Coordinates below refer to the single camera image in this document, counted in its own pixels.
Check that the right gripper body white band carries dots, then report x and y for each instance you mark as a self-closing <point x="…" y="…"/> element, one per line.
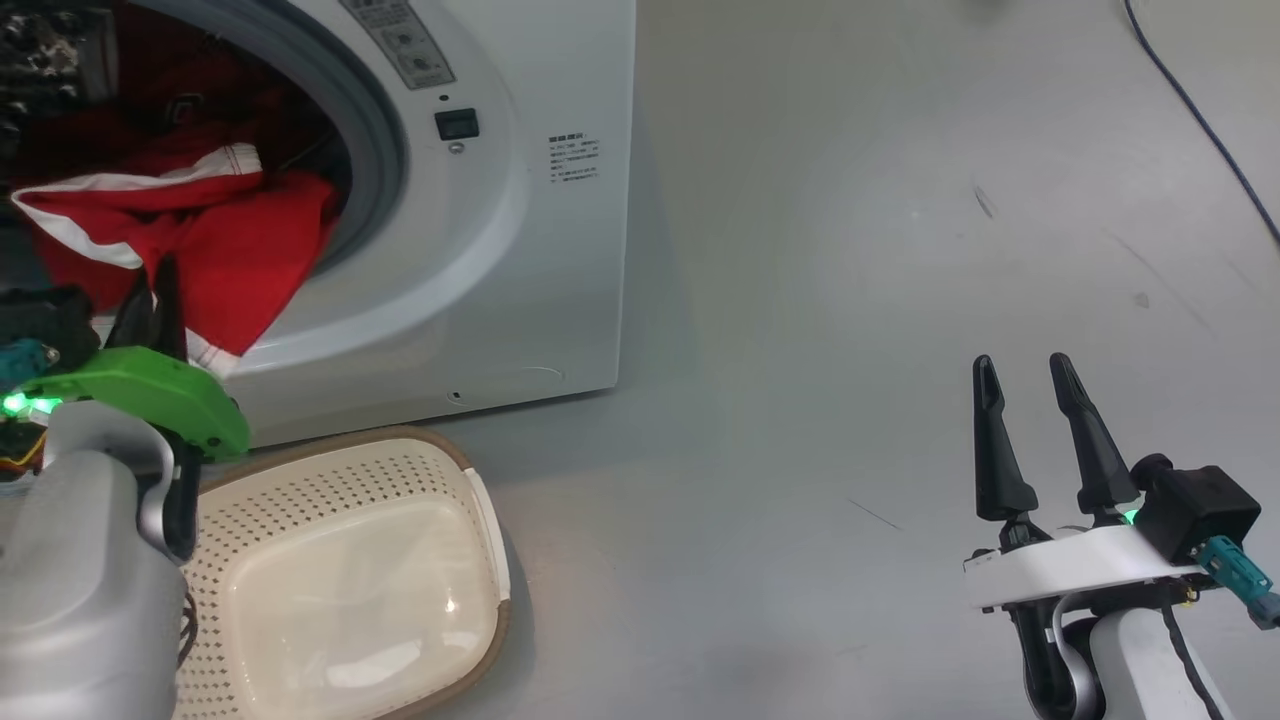
<point x="1080" y="565"/>

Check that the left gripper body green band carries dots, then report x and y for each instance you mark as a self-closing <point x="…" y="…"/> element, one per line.
<point x="150" y="385"/>

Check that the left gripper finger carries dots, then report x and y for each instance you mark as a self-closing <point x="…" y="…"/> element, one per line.
<point x="170" y="320"/>
<point x="135" y="325"/>

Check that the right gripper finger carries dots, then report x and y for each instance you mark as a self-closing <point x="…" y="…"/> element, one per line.
<point x="1100" y="470"/>
<point x="1000" y="480"/>

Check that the red and white jersey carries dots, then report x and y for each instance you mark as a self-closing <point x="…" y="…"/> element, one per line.
<point x="240" y="260"/>

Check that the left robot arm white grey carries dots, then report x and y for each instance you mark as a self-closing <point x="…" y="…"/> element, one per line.
<point x="80" y="600"/>

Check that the cream perforated laundry basket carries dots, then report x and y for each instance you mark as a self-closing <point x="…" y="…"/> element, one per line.
<point x="350" y="600"/>

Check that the white front-load washing machine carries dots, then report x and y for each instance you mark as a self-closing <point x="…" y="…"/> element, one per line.
<point x="480" y="280"/>

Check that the grey instruction sticker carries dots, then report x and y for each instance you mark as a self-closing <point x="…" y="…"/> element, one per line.
<point x="400" y="45"/>

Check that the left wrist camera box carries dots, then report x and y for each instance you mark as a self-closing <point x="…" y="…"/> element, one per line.
<point x="45" y="320"/>

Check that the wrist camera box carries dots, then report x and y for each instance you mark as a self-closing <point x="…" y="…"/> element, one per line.
<point x="1195" y="510"/>
<point x="45" y="320"/>

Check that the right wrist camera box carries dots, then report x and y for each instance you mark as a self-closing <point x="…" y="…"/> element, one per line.
<point x="1195" y="510"/>

